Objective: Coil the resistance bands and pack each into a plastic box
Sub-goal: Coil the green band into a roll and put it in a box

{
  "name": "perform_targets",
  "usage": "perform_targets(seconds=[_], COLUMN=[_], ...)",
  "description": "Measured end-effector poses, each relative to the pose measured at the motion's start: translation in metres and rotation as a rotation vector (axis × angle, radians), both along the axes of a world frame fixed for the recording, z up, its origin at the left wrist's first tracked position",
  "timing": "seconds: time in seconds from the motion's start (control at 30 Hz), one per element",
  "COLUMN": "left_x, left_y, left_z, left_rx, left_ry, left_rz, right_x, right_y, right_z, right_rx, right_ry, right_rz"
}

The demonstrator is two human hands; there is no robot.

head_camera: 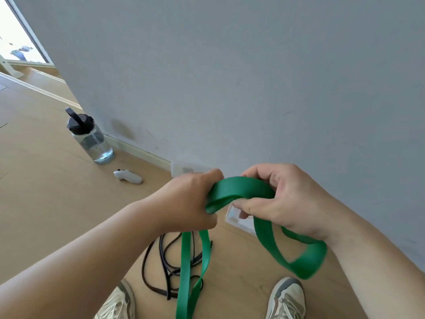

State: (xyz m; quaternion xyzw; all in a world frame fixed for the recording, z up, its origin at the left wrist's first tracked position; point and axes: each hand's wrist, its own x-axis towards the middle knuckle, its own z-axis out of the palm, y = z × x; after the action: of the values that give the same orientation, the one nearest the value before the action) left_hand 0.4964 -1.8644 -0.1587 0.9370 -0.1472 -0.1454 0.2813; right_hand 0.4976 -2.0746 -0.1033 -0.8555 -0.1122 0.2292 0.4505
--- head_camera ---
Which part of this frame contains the clear water bottle black lid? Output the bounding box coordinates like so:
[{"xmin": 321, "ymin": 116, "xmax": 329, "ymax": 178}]
[{"xmin": 65, "ymin": 107, "xmax": 115, "ymax": 165}]

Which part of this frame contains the white furniture leg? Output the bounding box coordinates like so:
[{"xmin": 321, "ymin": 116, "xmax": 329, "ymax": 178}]
[{"xmin": 0, "ymin": 54, "xmax": 25, "ymax": 79}]

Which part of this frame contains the white baseboard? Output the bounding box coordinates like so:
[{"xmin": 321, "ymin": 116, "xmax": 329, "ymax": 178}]
[{"xmin": 0, "ymin": 67, "xmax": 172, "ymax": 171}]

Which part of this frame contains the white handheld controller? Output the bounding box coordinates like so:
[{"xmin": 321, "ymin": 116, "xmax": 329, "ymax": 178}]
[{"xmin": 113, "ymin": 169, "xmax": 143, "ymax": 185}]

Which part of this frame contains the black resistance band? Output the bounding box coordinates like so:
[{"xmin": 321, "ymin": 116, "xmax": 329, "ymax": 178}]
[{"xmin": 142, "ymin": 231, "xmax": 213, "ymax": 300}]

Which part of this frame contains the person's right grey white sneaker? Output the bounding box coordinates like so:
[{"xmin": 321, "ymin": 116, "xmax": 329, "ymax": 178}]
[{"xmin": 265, "ymin": 276, "xmax": 306, "ymax": 319}]

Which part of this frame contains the person's left forearm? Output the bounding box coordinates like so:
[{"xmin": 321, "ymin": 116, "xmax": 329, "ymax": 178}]
[{"xmin": 0, "ymin": 197, "xmax": 166, "ymax": 319}]

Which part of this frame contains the clear plastic box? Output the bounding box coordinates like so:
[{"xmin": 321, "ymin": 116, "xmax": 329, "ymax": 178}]
[
  {"xmin": 225, "ymin": 203, "xmax": 258, "ymax": 237},
  {"xmin": 170, "ymin": 160, "xmax": 213, "ymax": 179}
]

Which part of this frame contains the green resistance band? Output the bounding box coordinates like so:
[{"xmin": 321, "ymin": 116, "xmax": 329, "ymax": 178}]
[{"xmin": 175, "ymin": 177, "xmax": 328, "ymax": 319}]

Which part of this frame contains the person's right hand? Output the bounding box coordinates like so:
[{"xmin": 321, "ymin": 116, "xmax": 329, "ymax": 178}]
[{"xmin": 232, "ymin": 163, "xmax": 336, "ymax": 242}]

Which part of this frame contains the person's left grey white sneaker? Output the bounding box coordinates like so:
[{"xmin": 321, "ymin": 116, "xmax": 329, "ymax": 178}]
[{"xmin": 94, "ymin": 279, "xmax": 136, "ymax": 319}]

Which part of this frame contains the person's grey white sneaker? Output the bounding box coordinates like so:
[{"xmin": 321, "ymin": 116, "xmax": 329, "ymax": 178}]
[
  {"xmin": 265, "ymin": 276, "xmax": 306, "ymax": 319},
  {"xmin": 94, "ymin": 279, "xmax": 136, "ymax": 319}
]

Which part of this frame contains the person's left hand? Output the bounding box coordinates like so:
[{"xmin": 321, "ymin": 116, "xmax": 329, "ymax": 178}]
[{"xmin": 146, "ymin": 169, "xmax": 225, "ymax": 234}]

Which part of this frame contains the person's right forearm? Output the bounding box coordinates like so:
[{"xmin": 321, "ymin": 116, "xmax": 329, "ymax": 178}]
[{"xmin": 324, "ymin": 196, "xmax": 425, "ymax": 319}]

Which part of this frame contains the glass door with grey frame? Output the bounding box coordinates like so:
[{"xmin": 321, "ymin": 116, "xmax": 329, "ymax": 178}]
[{"xmin": 0, "ymin": 0, "xmax": 56, "ymax": 68}]

